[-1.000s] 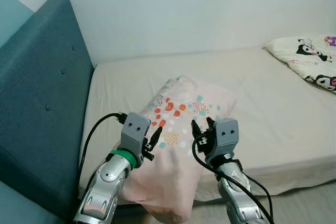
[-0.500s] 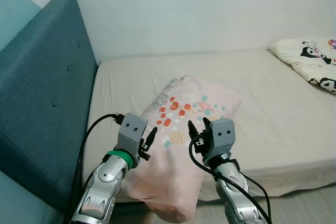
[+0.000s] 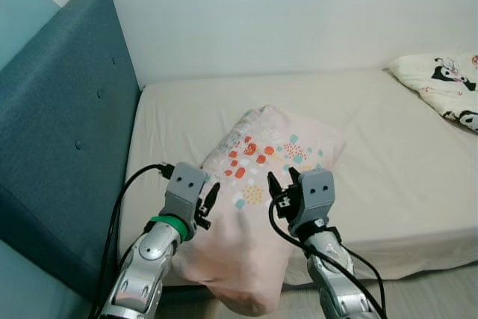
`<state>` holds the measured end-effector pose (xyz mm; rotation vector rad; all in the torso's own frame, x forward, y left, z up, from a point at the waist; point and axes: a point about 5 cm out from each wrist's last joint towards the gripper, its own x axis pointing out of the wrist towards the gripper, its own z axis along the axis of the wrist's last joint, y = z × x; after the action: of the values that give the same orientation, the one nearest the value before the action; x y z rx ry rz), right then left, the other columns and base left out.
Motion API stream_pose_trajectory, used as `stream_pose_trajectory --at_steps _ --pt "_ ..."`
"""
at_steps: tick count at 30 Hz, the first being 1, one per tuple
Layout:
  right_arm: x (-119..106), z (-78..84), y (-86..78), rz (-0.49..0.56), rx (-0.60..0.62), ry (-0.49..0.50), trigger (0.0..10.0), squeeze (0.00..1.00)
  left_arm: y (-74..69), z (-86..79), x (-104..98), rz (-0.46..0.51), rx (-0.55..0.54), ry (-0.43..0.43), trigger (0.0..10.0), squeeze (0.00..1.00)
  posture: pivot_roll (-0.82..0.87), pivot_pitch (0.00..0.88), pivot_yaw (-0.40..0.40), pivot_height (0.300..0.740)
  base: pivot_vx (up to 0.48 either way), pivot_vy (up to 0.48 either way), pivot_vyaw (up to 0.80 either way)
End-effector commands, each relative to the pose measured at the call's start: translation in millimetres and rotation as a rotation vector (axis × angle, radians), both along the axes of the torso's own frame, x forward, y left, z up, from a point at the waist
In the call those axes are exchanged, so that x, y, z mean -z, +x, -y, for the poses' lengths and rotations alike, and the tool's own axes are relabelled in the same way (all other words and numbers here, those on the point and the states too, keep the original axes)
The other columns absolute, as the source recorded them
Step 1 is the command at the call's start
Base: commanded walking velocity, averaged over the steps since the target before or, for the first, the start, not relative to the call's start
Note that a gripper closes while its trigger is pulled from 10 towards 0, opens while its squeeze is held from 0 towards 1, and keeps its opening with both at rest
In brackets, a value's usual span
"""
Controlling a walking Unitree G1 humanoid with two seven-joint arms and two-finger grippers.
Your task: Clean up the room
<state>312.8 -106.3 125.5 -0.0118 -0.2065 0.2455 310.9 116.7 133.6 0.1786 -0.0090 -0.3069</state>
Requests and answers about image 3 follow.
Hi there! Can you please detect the pink patterned pillow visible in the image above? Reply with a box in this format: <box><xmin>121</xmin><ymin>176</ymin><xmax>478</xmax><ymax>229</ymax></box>
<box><xmin>173</xmin><ymin>105</ymin><xmax>348</xmax><ymax>316</ymax></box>

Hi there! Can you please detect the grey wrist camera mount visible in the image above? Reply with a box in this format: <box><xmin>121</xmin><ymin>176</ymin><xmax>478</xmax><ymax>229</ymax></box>
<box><xmin>295</xmin><ymin>168</ymin><xmax>337</xmax><ymax>234</ymax></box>
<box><xmin>161</xmin><ymin>162</ymin><xmax>210</xmax><ymax>223</ymax></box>

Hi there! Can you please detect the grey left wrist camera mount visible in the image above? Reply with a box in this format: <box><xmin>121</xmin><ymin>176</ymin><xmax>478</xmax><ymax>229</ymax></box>
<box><xmin>161</xmin><ymin>162</ymin><xmax>210</xmax><ymax>223</ymax></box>

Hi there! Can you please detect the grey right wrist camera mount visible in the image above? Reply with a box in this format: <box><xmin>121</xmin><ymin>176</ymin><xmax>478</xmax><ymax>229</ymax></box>
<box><xmin>295</xmin><ymin>168</ymin><xmax>337</xmax><ymax>234</ymax></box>

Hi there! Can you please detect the teal upholstered headboard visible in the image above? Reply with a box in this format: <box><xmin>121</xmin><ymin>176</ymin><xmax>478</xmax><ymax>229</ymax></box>
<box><xmin>0</xmin><ymin>0</ymin><xmax>143</xmax><ymax>301</ymax></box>

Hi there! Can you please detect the cream Kuromi print duvet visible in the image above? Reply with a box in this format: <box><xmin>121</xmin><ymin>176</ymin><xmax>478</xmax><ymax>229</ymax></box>
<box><xmin>386</xmin><ymin>52</ymin><xmax>478</xmax><ymax>133</ymax></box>

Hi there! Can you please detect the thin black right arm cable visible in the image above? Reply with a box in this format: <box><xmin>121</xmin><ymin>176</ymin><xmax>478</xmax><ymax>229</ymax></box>
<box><xmin>329</xmin><ymin>237</ymin><xmax>388</xmax><ymax>316</ymax></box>

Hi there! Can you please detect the beige bed mattress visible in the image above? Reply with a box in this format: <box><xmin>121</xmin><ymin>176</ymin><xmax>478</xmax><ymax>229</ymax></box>
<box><xmin>119</xmin><ymin>67</ymin><xmax>478</xmax><ymax>288</ymax></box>

